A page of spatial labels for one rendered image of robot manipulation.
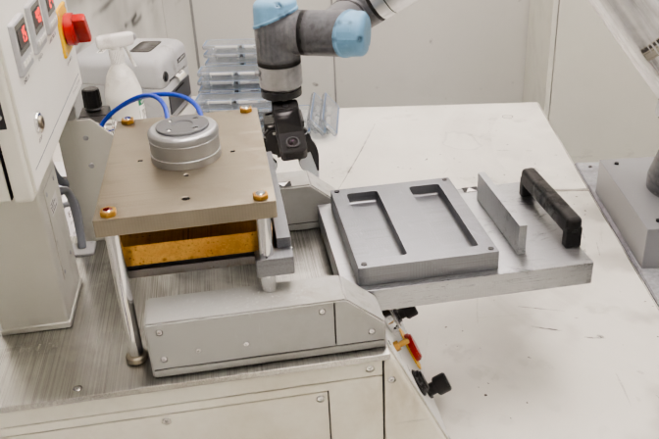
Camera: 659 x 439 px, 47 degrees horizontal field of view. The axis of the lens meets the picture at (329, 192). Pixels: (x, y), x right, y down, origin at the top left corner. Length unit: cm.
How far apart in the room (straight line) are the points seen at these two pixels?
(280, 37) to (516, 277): 59
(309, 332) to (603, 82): 242
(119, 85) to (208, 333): 99
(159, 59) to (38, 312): 98
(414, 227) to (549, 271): 17
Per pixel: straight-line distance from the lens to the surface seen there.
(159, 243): 82
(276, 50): 129
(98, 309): 97
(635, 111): 320
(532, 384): 110
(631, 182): 149
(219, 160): 87
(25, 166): 73
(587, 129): 317
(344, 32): 125
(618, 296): 130
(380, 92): 343
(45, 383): 88
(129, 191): 82
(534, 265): 93
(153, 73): 181
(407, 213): 97
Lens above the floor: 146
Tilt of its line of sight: 27 degrees down
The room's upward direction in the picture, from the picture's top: 3 degrees counter-clockwise
